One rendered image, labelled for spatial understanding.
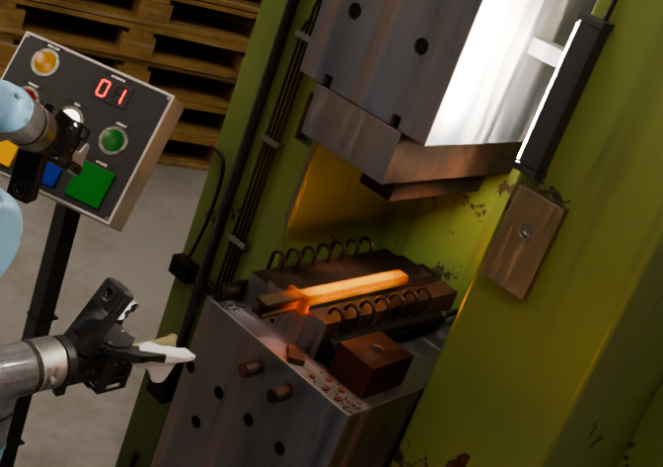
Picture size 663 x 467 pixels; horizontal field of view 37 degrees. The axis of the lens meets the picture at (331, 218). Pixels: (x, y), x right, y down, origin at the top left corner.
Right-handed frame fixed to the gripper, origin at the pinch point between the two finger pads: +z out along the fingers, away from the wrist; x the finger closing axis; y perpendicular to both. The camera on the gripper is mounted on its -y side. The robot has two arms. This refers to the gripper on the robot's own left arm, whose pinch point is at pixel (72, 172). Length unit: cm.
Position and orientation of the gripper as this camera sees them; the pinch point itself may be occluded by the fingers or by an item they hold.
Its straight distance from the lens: 186.9
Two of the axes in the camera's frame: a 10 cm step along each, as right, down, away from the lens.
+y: 4.3, -8.9, 1.4
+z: 0.9, 1.9, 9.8
